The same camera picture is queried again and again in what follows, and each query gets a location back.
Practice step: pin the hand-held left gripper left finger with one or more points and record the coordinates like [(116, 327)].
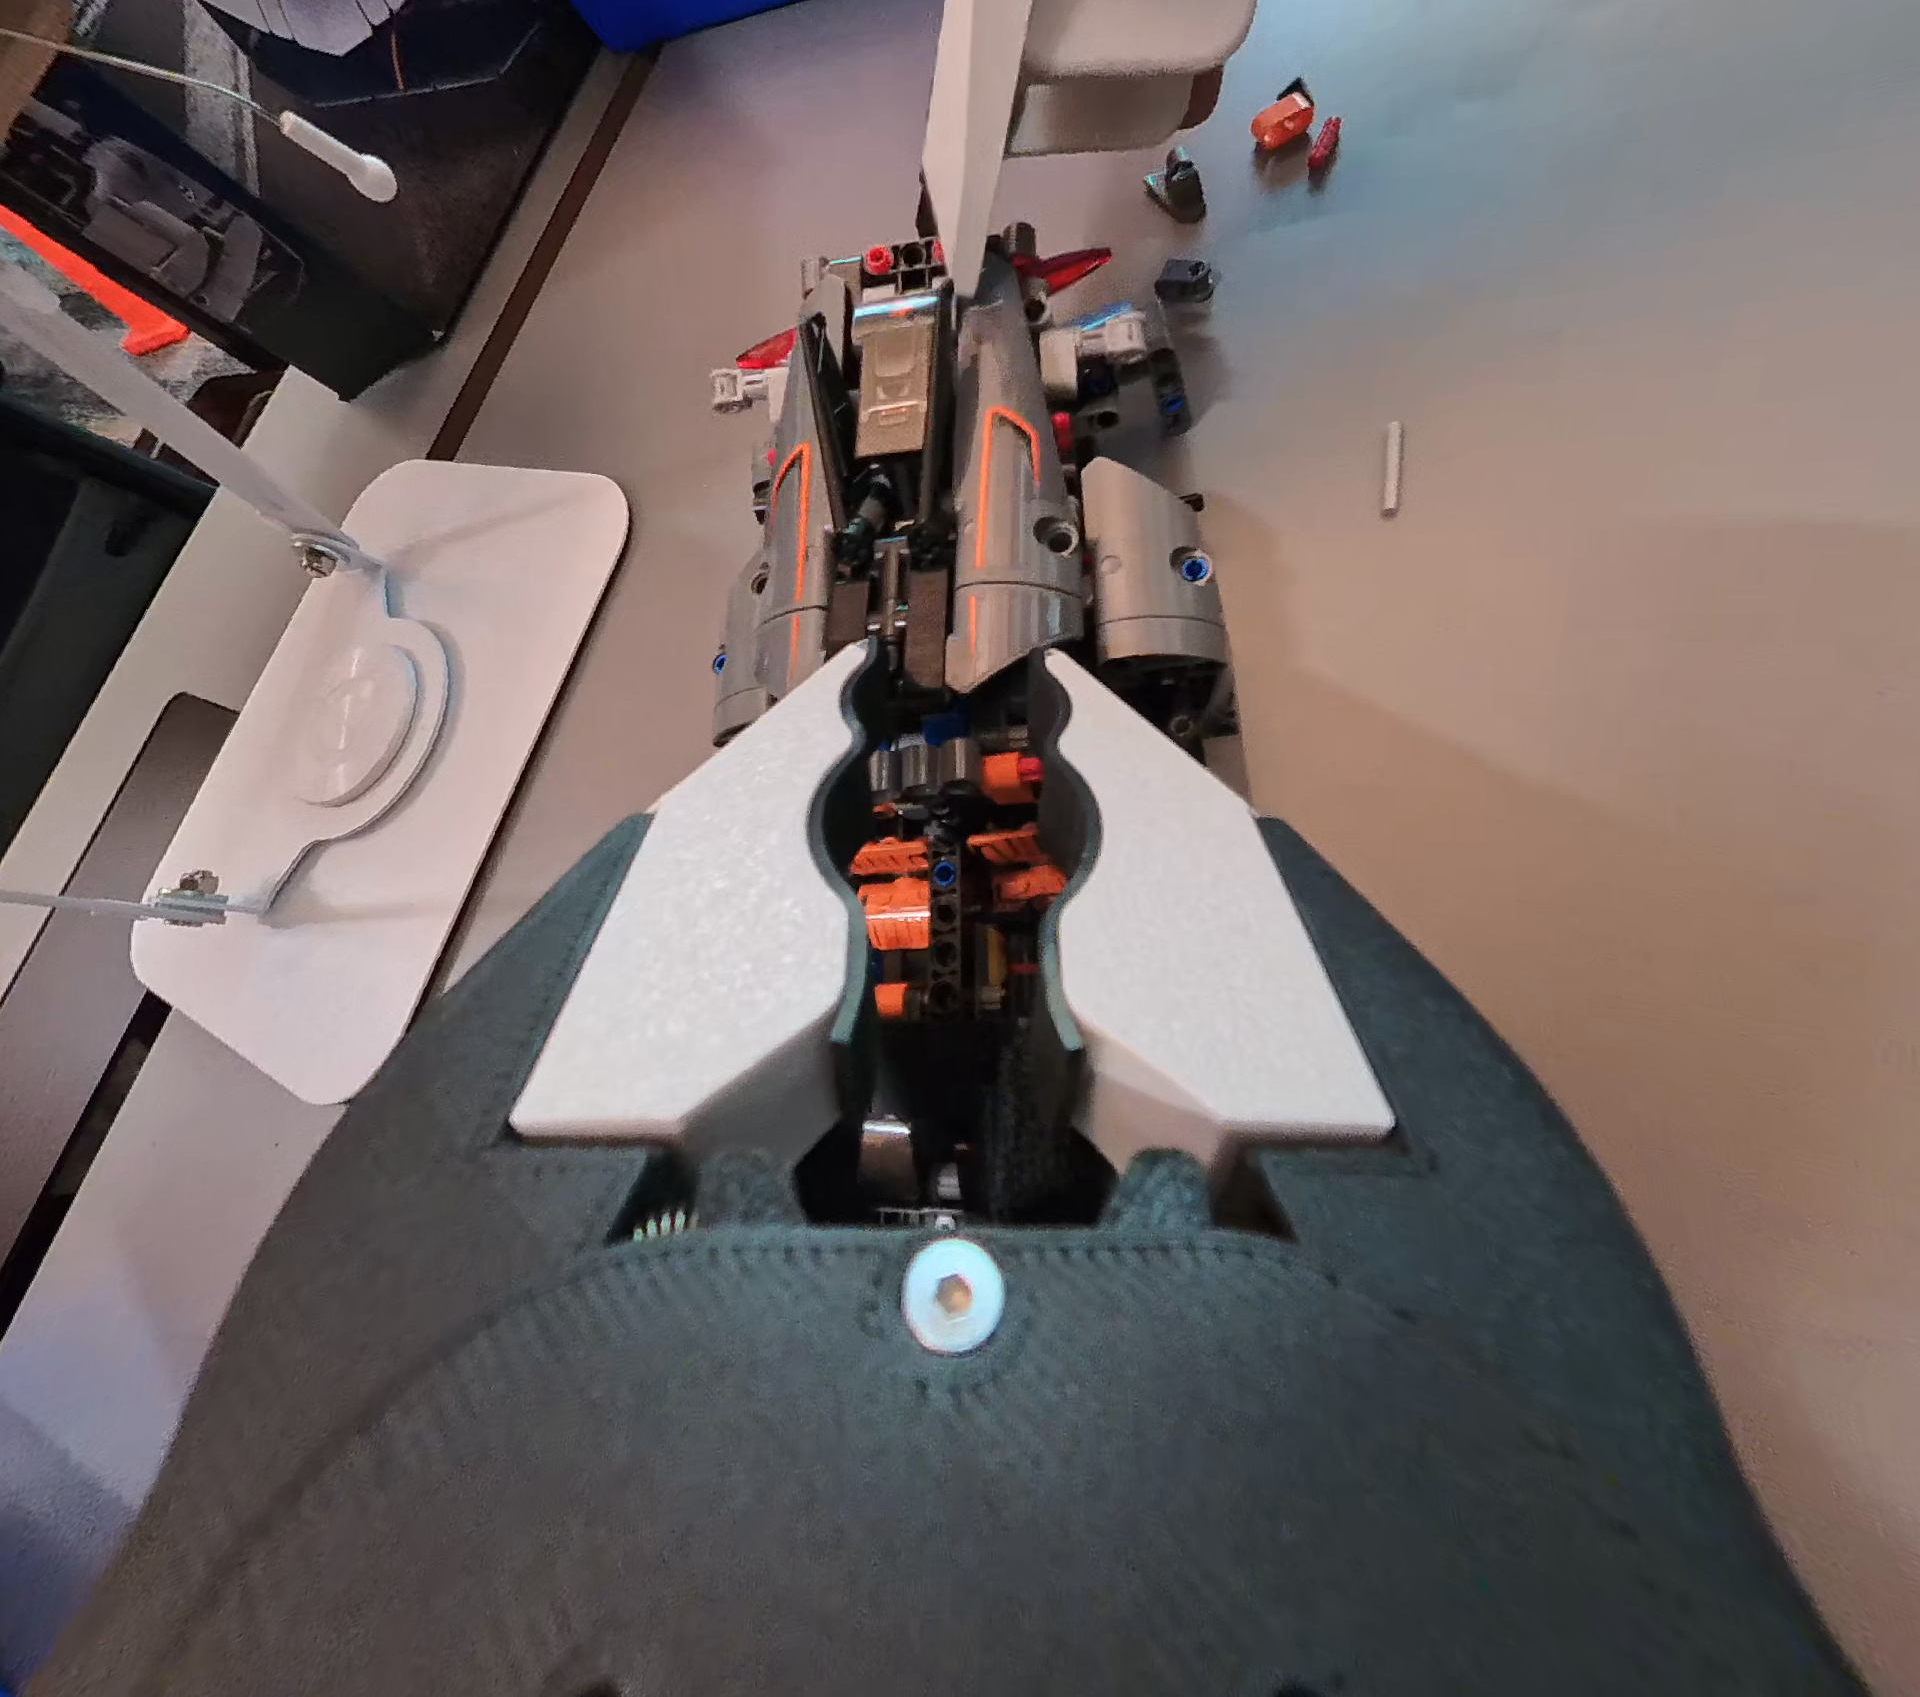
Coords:
[(678, 979)]

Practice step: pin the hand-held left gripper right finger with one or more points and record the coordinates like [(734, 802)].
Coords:
[(1218, 979)]

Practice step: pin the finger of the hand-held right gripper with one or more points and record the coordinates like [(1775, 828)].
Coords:
[(984, 61)]

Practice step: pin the grey orange lego car model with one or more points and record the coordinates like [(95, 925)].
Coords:
[(1022, 529)]

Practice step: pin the orange lego piece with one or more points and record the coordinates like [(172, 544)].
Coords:
[(1285, 122)]

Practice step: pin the small dark lego connector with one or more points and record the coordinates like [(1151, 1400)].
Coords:
[(1180, 186)]

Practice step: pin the red lego pin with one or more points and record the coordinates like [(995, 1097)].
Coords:
[(1324, 141)]

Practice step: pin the dark grey curved lego piece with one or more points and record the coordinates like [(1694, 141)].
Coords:
[(1184, 280)]

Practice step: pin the light grey lego axle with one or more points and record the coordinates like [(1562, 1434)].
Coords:
[(1393, 467)]

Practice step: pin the dark lego set box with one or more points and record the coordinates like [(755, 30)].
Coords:
[(374, 122)]

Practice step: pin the white book stand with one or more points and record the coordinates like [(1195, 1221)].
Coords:
[(437, 676)]

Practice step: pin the orange plastic object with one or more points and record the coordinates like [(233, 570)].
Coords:
[(151, 335)]

